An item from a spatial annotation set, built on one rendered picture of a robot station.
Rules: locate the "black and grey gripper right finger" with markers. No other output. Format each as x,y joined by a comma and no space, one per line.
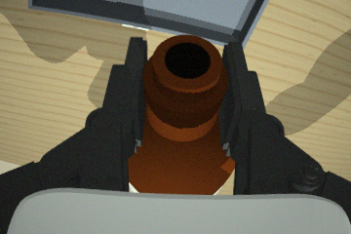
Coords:
275,165

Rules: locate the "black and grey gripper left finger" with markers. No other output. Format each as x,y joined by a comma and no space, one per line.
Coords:
97,156

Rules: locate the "brown glass bottle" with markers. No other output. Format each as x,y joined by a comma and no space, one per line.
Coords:
184,84

